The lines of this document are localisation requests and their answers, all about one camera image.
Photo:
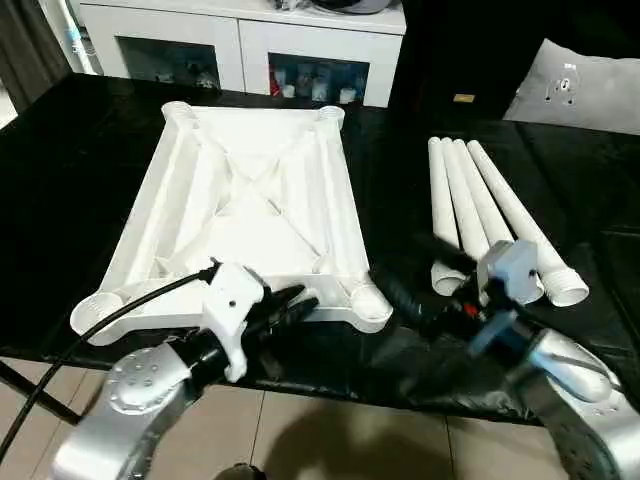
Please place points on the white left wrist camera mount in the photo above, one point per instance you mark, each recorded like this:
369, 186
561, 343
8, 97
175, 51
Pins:
230, 300

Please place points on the grey round bag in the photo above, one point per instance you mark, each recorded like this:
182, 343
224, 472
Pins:
350, 5

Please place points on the small yellow label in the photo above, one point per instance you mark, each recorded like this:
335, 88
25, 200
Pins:
463, 97

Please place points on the grey curtain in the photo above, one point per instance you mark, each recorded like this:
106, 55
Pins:
25, 50

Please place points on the white plastic table top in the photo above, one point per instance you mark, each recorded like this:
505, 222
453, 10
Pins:
240, 165

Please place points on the white teal slim pole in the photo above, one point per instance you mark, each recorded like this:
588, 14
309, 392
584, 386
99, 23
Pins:
82, 47

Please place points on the white plastic table leg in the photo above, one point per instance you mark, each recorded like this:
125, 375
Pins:
462, 200
487, 205
440, 200
525, 225

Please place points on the black metal stand leg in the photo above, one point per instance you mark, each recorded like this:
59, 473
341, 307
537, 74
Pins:
50, 402

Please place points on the grey printed cushion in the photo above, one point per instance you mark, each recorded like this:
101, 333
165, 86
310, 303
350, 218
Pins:
590, 85

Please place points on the black floor mat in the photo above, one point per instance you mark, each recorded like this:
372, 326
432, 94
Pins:
75, 175

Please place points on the small red box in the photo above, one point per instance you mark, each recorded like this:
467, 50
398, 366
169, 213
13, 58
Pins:
274, 82

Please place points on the white glass-door cabinet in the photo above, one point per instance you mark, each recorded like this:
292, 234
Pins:
240, 35

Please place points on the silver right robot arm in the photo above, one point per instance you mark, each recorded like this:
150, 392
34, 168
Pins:
575, 365

